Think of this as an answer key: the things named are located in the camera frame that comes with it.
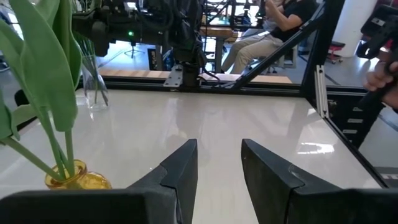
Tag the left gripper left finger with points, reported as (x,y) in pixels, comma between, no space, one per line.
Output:
(155,205)

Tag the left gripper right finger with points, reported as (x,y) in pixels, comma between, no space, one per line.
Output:
(311,205)

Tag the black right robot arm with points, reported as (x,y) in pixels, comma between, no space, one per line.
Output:
(186,31)

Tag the clear glass vase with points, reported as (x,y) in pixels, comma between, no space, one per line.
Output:
(93,93)

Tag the yellow glass vase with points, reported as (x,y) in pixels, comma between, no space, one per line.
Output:
(90,182)

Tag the background wooden desk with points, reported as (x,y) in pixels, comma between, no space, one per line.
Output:
(217,31)

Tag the person's hand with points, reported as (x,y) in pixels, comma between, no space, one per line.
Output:
(377,79)

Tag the red black stool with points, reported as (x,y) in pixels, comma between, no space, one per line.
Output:
(335,49)

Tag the person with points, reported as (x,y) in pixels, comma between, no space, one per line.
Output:
(258,49)

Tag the white building column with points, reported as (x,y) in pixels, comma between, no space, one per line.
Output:
(354,28)

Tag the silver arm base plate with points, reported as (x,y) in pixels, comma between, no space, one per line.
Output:
(174,77)

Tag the silver frame bracket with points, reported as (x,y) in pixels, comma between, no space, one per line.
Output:
(321,93)

